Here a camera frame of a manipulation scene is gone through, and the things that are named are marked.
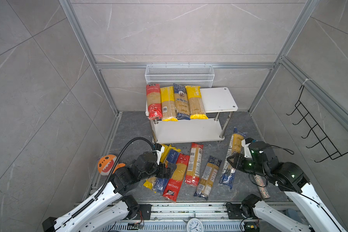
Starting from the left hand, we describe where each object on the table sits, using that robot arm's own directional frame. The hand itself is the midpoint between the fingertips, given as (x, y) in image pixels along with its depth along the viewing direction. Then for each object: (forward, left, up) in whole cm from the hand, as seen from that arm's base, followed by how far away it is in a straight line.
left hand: (169, 162), depth 70 cm
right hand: (-1, -28, +4) cm, 28 cm away
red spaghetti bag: (-7, -1, -18) cm, 19 cm away
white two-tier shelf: (+26, -28, +14) cm, 40 cm away
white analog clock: (-25, -11, -17) cm, 32 cm away
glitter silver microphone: (-10, -51, -16) cm, 54 cm away
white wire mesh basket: (+62, -22, +9) cm, 67 cm away
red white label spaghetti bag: (-1, -13, -18) cm, 22 cm away
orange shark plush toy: (+6, +37, -12) cm, 40 cm away
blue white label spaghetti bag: (-2, -22, -18) cm, 29 cm away
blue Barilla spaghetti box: (-5, +5, -15) cm, 17 cm away
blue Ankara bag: (-8, -26, +4) cm, 28 cm away
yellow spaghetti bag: (-4, +12, -19) cm, 23 cm away
